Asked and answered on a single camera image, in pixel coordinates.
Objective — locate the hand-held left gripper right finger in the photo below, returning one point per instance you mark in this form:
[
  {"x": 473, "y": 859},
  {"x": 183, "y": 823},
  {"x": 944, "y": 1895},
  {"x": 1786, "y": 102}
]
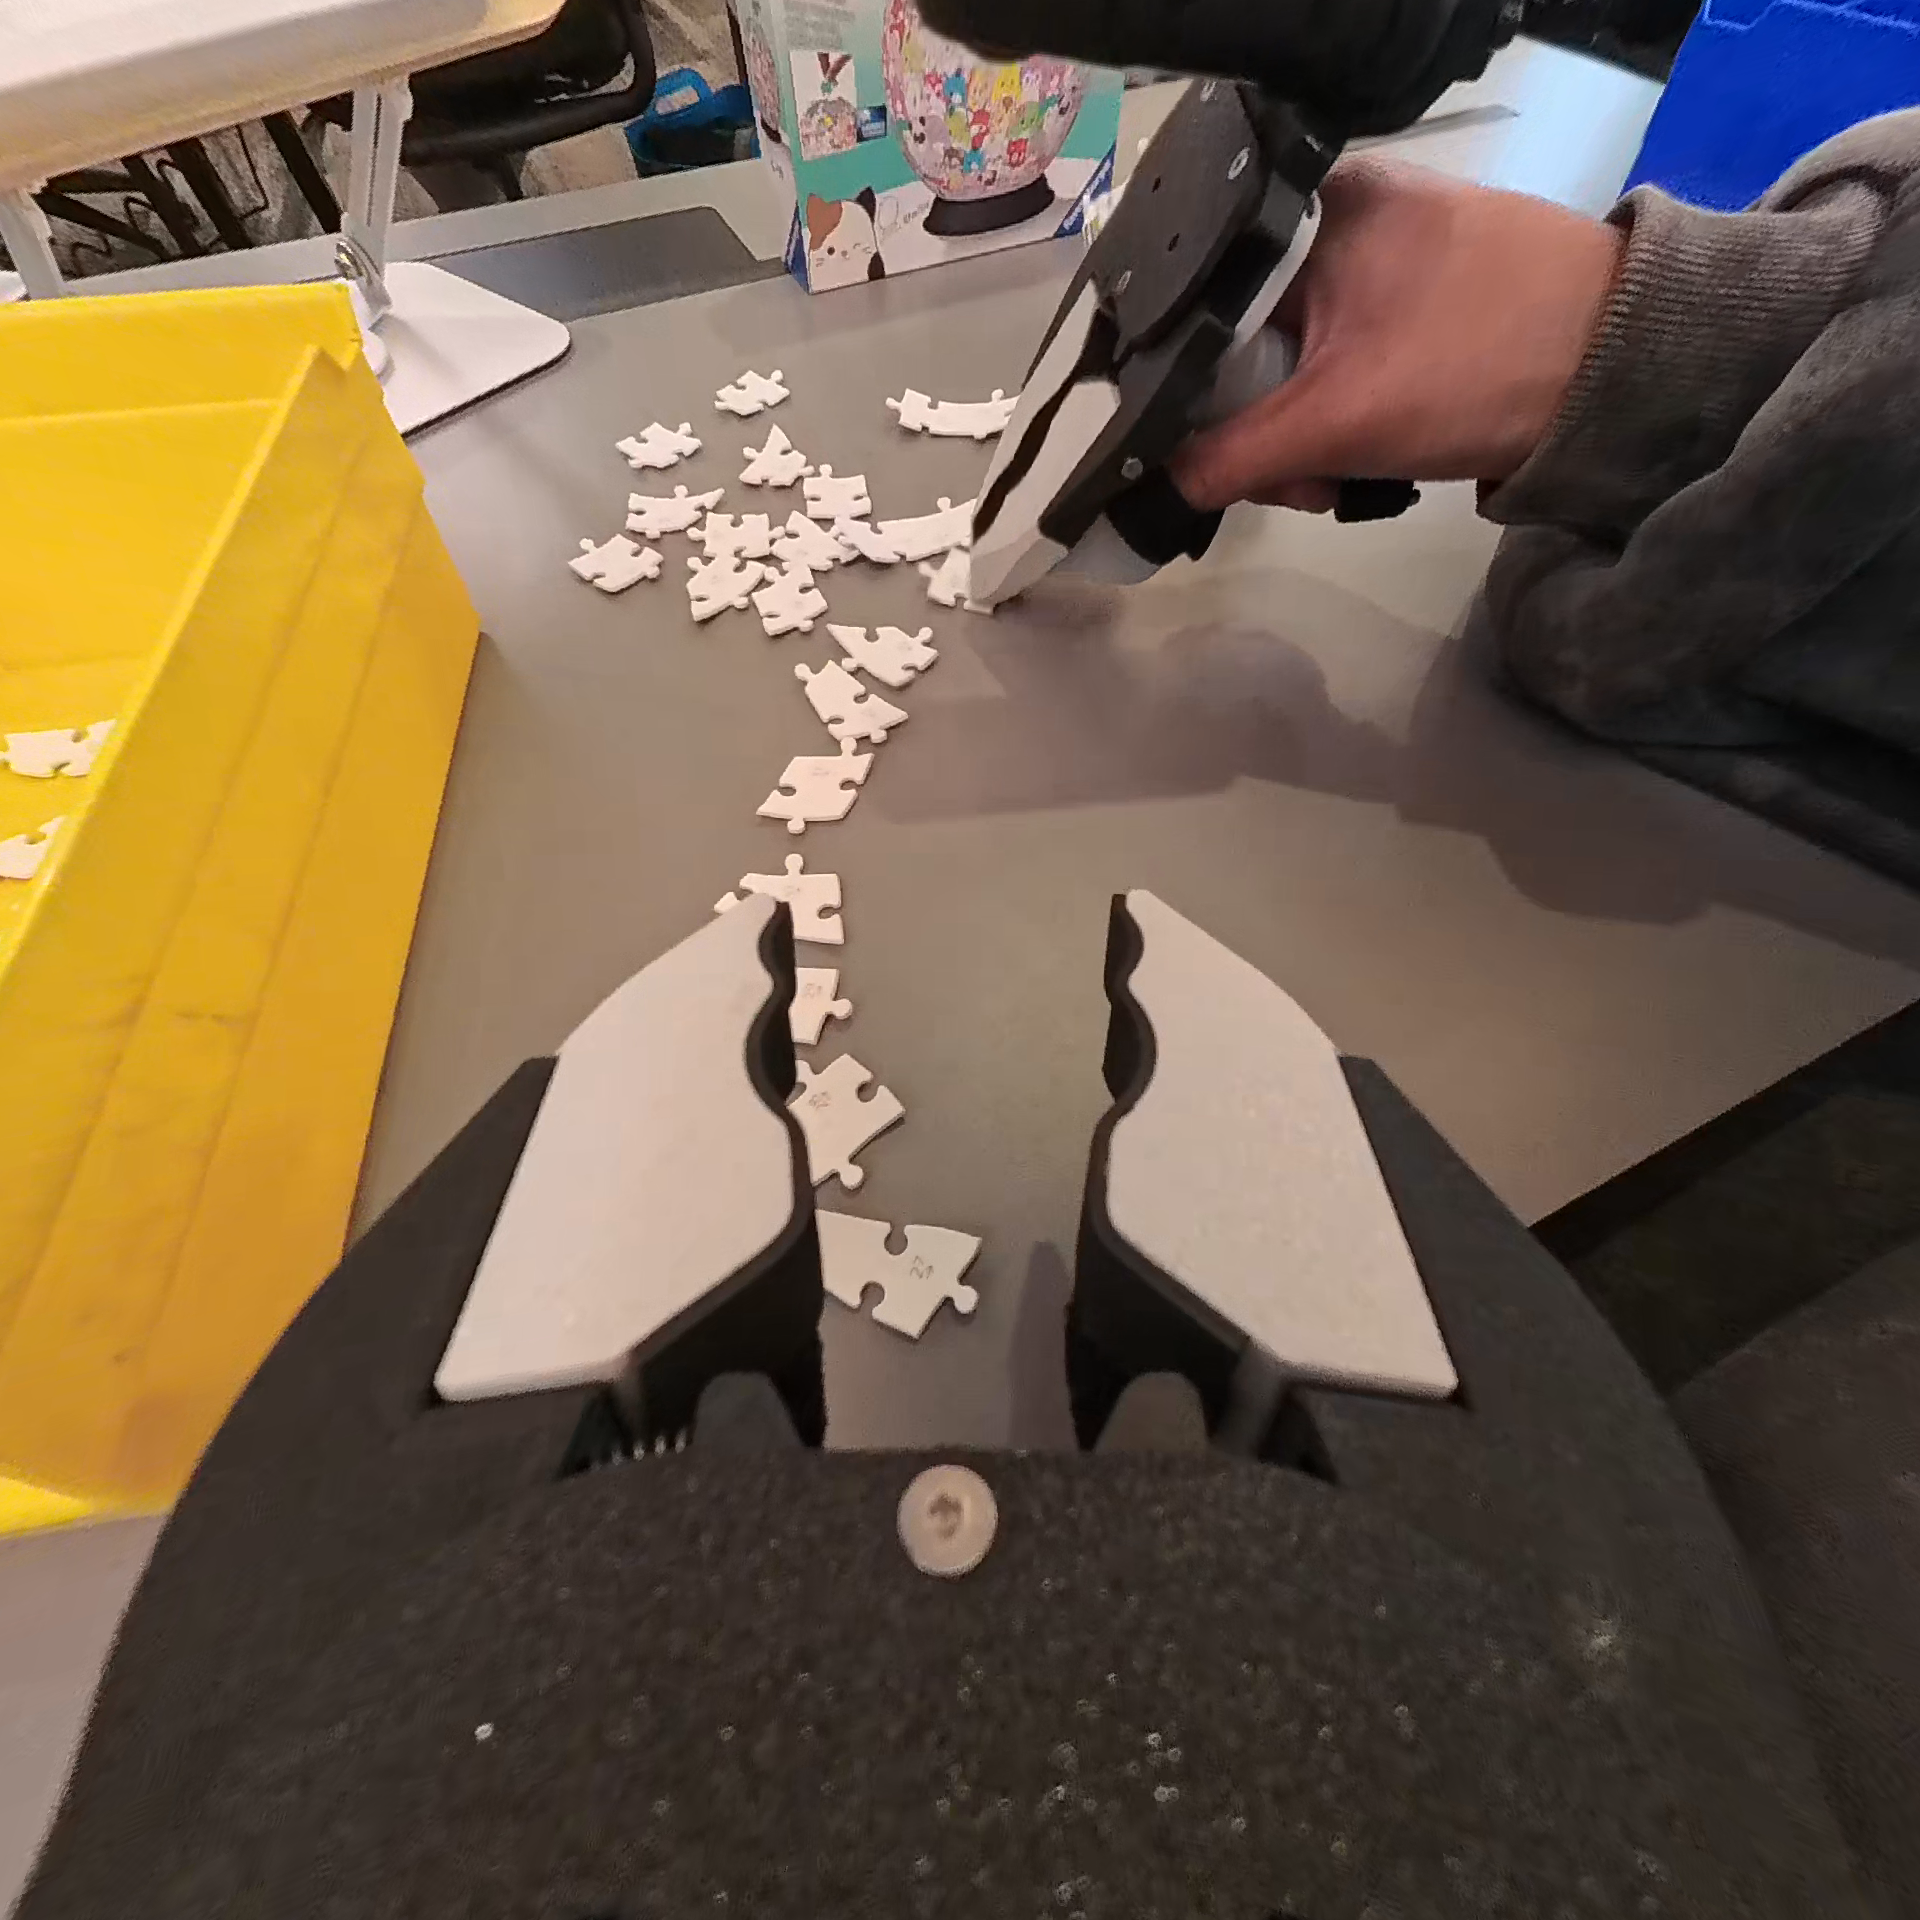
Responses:
[{"x": 1277, "y": 1202}]

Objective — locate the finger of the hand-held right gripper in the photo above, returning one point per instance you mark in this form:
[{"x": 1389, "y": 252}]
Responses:
[
  {"x": 1049, "y": 375},
  {"x": 1026, "y": 547}
]

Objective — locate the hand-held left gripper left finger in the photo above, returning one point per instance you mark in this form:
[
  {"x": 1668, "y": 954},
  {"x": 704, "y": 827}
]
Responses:
[{"x": 645, "y": 1186}]

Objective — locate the single white puzzle piece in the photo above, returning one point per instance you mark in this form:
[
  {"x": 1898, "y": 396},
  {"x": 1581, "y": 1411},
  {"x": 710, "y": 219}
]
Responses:
[{"x": 953, "y": 582}]

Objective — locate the row of white puzzle pieces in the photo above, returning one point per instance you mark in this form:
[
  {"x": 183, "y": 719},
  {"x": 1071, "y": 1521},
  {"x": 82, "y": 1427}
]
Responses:
[{"x": 914, "y": 1276}]

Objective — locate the yellow plastic bin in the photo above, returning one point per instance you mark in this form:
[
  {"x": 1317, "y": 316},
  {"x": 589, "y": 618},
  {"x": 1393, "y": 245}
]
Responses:
[{"x": 224, "y": 751}]

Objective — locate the heap white puzzle pieces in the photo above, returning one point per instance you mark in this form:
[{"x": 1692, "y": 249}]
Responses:
[{"x": 45, "y": 751}]

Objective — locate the joined white puzzle strip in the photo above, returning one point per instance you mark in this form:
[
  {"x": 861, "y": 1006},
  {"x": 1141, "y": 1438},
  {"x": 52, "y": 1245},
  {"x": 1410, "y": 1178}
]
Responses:
[{"x": 953, "y": 417}]

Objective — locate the colourful puzzle ball box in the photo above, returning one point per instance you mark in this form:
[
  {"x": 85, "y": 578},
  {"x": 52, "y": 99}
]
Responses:
[{"x": 961, "y": 121}]

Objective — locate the person's right hand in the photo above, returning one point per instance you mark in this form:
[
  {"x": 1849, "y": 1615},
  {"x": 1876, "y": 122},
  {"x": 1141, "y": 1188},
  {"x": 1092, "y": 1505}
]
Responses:
[{"x": 1440, "y": 330}]

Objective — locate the black office chair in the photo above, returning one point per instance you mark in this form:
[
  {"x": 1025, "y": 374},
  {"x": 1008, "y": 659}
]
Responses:
[{"x": 570, "y": 90}]

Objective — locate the blue plastic bin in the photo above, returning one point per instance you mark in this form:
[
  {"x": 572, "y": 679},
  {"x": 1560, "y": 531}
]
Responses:
[{"x": 1799, "y": 90}]

